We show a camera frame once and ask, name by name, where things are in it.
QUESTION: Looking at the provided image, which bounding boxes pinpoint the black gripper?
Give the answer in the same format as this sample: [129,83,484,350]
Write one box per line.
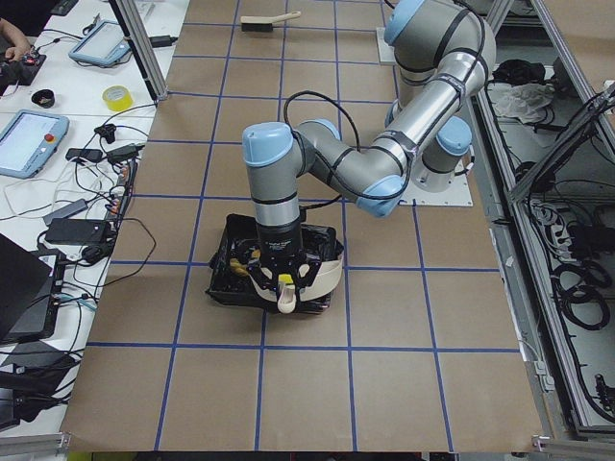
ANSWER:
[248,223,320,303]

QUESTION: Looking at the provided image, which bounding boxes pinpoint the white plastic dustpan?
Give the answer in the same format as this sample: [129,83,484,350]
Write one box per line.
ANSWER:
[249,258,342,314]

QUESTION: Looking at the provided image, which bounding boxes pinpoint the white brush black bristles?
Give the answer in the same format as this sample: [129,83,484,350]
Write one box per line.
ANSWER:
[240,11,302,33]

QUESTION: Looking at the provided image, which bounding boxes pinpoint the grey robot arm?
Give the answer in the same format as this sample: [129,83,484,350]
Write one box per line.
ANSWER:
[242,1,496,313]

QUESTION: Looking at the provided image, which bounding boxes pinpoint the pink bin with black bag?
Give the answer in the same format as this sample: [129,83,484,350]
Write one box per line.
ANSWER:
[207,214,343,314]

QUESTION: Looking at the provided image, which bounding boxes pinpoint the person hand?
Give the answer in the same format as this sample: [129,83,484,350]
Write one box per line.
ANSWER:
[0,18,32,61]

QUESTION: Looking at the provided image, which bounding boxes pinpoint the yellow sponge piece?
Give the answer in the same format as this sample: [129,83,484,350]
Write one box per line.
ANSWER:
[278,274,294,285]

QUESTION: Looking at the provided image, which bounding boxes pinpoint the black power brick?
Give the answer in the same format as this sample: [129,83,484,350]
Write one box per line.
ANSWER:
[45,218,111,245]

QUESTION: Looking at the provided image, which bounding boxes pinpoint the yellow tape roll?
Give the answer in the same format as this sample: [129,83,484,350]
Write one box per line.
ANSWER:
[102,85,134,112]

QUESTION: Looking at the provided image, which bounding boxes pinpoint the black laptop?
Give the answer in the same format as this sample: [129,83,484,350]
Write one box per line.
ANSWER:
[1,236,65,345]

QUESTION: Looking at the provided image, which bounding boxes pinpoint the blue teach pendant tablet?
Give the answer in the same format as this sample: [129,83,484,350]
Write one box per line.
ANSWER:
[68,20,131,68]

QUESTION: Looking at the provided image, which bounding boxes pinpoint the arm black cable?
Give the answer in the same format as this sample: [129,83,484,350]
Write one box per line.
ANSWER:
[282,89,366,212]

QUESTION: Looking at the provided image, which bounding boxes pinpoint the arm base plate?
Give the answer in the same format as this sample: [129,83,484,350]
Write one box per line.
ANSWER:
[383,143,473,208]
[376,27,395,65]

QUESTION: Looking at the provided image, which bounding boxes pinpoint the aluminium frame post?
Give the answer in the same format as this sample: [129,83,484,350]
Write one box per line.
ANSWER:
[109,0,168,104]

